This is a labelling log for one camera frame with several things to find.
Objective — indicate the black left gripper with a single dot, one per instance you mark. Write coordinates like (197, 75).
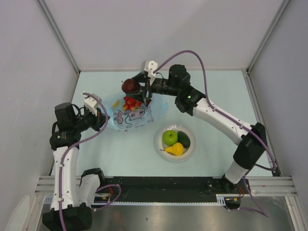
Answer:
(98, 120)

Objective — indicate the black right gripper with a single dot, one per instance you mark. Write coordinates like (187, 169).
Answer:
(141, 95)

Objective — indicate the dark red fake fruit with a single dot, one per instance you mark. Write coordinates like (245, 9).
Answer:
(130, 85)

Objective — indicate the light blue printed plastic bag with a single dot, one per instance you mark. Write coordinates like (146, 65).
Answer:
(127, 120)

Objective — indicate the green fake apple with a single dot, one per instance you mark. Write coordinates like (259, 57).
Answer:
(170, 137)

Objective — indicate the dark green fake avocado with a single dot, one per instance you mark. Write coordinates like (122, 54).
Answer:
(184, 139)

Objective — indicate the yellow fake pear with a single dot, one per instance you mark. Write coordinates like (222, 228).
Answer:
(176, 149)

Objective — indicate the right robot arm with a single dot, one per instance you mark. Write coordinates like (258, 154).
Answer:
(250, 139)

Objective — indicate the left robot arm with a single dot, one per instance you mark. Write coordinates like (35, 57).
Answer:
(71, 201)

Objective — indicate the red fake strawberry bunch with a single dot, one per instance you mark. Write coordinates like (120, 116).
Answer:
(130, 104)

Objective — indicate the white paper plate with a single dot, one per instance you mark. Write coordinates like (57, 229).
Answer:
(160, 146)

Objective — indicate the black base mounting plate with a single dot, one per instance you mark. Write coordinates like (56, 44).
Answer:
(174, 189)

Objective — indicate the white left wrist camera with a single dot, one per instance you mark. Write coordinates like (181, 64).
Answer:
(91, 103)

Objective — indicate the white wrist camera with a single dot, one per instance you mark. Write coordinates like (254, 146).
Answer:
(149, 67)
(91, 103)

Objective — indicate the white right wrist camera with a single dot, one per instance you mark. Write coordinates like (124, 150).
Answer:
(149, 67)

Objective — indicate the blue slotted cable duct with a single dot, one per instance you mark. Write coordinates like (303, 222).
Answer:
(49, 199)

